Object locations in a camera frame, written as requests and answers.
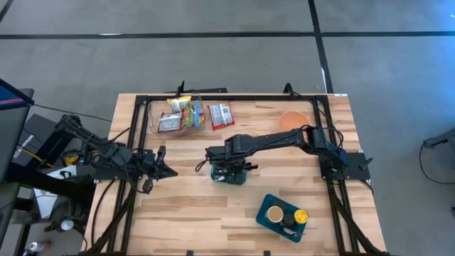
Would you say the clear plastic bin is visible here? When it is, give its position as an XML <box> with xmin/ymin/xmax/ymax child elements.
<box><xmin>149</xmin><ymin>94</ymin><xmax>207</xmax><ymax>138</ymax></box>

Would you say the computer monitor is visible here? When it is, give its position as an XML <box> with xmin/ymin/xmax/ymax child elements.
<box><xmin>0</xmin><ymin>78</ymin><xmax>36</xmax><ymax>184</ymax></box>

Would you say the yellow white ramen packet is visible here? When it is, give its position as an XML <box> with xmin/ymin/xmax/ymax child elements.
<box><xmin>166</xmin><ymin>95</ymin><xmax>192</xmax><ymax>114</ymax></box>

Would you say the red yellow Maruchan ramen packet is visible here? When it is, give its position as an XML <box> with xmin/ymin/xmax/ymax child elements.
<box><xmin>158</xmin><ymin>112</ymin><xmax>183</xmax><ymax>133</ymax></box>

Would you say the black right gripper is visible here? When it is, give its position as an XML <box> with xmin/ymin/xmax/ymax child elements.
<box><xmin>205</xmin><ymin>137</ymin><xmax>252</xmax><ymax>176</ymax></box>

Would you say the dark blue plastic tray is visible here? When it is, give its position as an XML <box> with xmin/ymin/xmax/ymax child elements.
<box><xmin>255</xmin><ymin>193</ymin><xmax>309</xmax><ymax>244</ymax></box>

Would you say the red barcode ramen packet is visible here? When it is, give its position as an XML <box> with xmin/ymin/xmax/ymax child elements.
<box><xmin>208</xmin><ymin>102</ymin><xmax>235</xmax><ymax>131</ymax></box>

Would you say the yellow cable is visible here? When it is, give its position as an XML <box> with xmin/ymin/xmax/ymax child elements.
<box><xmin>21</xmin><ymin>146</ymin><xmax>56</xmax><ymax>169</ymax></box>

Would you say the black bar behind table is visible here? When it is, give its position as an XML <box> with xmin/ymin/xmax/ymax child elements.
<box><xmin>164</xmin><ymin>87</ymin><xmax>229</xmax><ymax>95</ymax></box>

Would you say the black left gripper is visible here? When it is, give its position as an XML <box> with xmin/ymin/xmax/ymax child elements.
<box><xmin>129</xmin><ymin>144</ymin><xmax>179</xmax><ymax>181</ymax></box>

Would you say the thin black floor cable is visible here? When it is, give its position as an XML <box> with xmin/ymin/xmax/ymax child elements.
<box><xmin>33</xmin><ymin>104</ymin><xmax>113</xmax><ymax>124</ymax></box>

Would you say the orange bowl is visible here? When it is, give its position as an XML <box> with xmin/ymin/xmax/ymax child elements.
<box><xmin>279</xmin><ymin>110</ymin><xmax>311</xmax><ymax>132</ymax></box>

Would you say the blue striped ramen packet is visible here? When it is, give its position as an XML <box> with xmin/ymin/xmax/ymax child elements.
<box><xmin>193</xmin><ymin>100</ymin><xmax>206</xmax><ymax>127</ymax></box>

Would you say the jar with yellow lid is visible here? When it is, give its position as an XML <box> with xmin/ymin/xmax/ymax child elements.
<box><xmin>293</xmin><ymin>208</ymin><xmax>309</xmax><ymax>225</ymax></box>

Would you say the green red ramen packet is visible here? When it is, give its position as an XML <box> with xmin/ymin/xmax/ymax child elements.
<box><xmin>179</xmin><ymin>105</ymin><xmax>196</xmax><ymax>131</ymax></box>

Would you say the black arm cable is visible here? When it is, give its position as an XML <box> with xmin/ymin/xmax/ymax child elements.
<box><xmin>194</xmin><ymin>156</ymin><xmax>210</xmax><ymax>174</ymax></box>
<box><xmin>133</xmin><ymin>176</ymin><xmax>154</xmax><ymax>195</ymax></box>

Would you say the white paper sheet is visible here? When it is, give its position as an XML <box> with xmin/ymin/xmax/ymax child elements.
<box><xmin>34</xmin><ymin>164</ymin><xmax>78</xmax><ymax>220</ymax></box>

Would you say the black equipment box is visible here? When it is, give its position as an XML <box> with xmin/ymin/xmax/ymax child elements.
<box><xmin>14</xmin><ymin>112</ymin><xmax>76</xmax><ymax>168</ymax></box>

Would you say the teal plastic container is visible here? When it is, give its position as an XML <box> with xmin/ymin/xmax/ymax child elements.
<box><xmin>210</xmin><ymin>164</ymin><xmax>249</xmax><ymax>186</ymax></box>

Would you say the silver can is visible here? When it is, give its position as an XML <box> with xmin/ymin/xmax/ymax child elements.
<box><xmin>28</xmin><ymin>240</ymin><xmax>52</xmax><ymax>253</ymax></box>

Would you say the glass jar tan lid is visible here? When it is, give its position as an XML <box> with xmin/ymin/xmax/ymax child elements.
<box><xmin>266</xmin><ymin>205</ymin><xmax>285</xmax><ymax>224</ymax></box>

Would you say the black aluminium table frame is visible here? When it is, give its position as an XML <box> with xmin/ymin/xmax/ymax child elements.
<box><xmin>76</xmin><ymin>92</ymin><xmax>390</xmax><ymax>256</ymax></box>

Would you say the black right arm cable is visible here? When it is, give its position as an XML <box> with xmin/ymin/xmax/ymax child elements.
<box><xmin>194</xmin><ymin>156</ymin><xmax>210</xmax><ymax>174</ymax></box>

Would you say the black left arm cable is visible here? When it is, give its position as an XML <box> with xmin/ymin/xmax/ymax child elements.
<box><xmin>133</xmin><ymin>176</ymin><xmax>154</xmax><ymax>195</ymax></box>

